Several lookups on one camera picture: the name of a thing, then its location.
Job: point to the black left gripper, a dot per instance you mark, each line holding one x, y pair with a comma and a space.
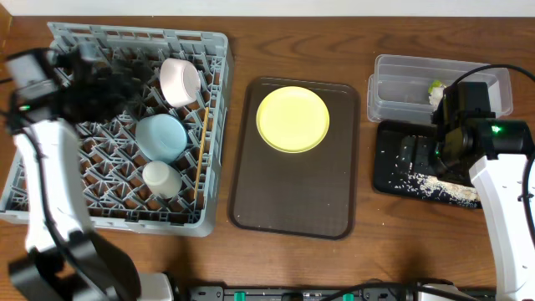
119, 99

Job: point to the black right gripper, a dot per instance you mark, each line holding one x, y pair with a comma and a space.
461, 177

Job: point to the white tissue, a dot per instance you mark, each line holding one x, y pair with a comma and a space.
435, 95

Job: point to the green foil snack wrapper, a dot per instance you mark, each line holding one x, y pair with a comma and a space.
437, 84

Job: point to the light blue bowl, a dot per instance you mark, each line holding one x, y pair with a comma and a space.
161, 137

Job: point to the pink bowl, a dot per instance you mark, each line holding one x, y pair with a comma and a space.
179, 82

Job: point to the yellow plate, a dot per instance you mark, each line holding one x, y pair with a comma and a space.
292, 119

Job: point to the white cup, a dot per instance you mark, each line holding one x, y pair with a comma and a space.
162, 180

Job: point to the wooden chopstick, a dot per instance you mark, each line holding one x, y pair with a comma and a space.
201, 151

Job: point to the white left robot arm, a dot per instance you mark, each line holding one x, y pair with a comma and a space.
66, 258

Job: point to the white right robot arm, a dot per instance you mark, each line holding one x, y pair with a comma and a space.
503, 183

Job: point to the black waste tray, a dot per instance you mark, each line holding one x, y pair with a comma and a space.
389, 135

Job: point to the clear plastic waste bin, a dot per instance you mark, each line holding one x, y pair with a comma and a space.
399, 87

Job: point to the grey dishwasher rack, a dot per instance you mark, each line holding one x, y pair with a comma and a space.
111, 162

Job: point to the rice and nuts pile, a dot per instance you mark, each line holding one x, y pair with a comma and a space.
428, 187

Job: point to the brown serving tray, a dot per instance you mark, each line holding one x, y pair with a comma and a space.
311, 194

